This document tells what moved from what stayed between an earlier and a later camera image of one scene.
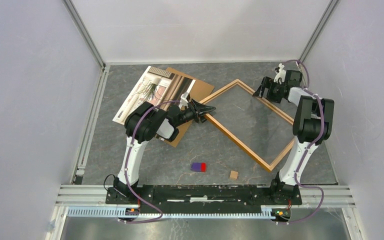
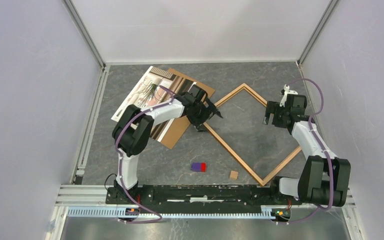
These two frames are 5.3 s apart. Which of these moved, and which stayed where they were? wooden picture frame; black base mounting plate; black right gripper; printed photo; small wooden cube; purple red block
Moved: black right gripper; wooden picture frame
Stayed: small wooden cube; black base mounting plate; printed photo; purple red block
